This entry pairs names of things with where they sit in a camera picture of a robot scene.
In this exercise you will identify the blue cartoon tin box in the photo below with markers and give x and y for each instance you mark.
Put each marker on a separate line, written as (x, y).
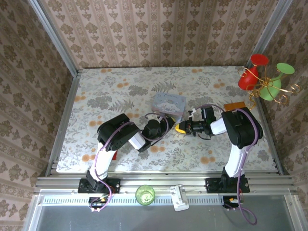
(168, 103)

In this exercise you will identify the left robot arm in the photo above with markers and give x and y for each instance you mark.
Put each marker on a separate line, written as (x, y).
(115, 131)

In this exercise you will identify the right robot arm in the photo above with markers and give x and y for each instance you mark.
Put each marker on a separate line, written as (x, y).
(240, 130)

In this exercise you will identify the orange brown box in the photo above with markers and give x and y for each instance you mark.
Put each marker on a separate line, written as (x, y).
(234, 106)

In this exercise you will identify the floral patterned table mat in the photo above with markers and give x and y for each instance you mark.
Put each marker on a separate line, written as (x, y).
(108, 96)

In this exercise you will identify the green transparent cup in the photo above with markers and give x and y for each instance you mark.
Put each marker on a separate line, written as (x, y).
(145, 195)

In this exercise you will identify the red plastic goblet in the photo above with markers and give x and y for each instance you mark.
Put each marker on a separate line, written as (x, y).
(247, 79)

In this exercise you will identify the green plastic goblet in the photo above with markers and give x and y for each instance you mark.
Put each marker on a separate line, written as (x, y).
(270, 90)

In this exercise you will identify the black connector board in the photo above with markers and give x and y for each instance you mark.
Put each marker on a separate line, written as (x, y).
(231, 202)
(98, 202)

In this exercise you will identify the grey metal panel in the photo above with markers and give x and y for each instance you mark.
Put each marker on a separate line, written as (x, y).
(144, 219)

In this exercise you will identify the wide aluminium frame rail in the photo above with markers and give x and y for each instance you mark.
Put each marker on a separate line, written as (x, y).
(163, 180)

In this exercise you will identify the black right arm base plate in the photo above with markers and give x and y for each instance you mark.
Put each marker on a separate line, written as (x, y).
(211, 185)

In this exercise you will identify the white plastic bracket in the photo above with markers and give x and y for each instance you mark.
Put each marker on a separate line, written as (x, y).
(179, 198)

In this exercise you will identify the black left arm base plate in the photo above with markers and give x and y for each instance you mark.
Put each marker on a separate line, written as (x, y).
(113, 185)

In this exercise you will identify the aluminium frame post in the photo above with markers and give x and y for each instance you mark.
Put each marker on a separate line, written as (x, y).
(270, 33)
(53, 38)

